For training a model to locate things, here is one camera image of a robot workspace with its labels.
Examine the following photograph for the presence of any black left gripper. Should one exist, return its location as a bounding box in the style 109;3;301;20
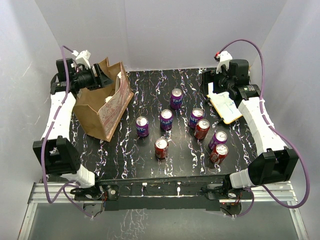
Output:
73;64;114;91

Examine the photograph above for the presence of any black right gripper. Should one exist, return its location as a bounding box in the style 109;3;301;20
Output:
200;67;235;96

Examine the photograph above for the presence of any brown canvas tote bag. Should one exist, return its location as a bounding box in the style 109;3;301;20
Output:
72;58;134;142

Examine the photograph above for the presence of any purple fanta can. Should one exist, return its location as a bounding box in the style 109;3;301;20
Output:
188;108;204;129
170;88;183;110
208;130;228;150
136;116;149;137
160;109;173;131

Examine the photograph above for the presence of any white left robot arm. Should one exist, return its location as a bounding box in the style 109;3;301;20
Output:
32;54;113;200

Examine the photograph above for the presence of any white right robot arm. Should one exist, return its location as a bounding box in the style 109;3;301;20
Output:
201;51;298;199

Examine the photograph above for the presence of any purple Fanta can back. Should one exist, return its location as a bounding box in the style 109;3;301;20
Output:
170;88;183;110

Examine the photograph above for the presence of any yellow framed whiteboard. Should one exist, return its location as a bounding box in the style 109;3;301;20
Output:
207;82;243;124

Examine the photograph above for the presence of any red cola can centre right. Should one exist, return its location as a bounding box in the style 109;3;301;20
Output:
193;118;210;140

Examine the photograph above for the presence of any red cola can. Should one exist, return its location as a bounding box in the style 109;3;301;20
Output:
154;138;169;159
209;143;229;165
193;118;210;140

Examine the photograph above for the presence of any red cola can far right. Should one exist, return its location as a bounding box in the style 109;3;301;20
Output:
209;143;229;165

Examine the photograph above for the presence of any red cola can front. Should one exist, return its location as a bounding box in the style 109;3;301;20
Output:
154;138;169;159

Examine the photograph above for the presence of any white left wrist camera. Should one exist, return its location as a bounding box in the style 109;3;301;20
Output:
72;50;91;69

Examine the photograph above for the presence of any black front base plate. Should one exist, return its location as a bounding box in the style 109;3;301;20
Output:
71;175;252;212

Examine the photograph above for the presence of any aluminium rail frame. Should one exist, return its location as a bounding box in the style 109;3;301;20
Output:
19;183;309;240

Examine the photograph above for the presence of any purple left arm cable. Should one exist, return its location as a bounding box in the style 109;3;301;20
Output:
40;45;106;219

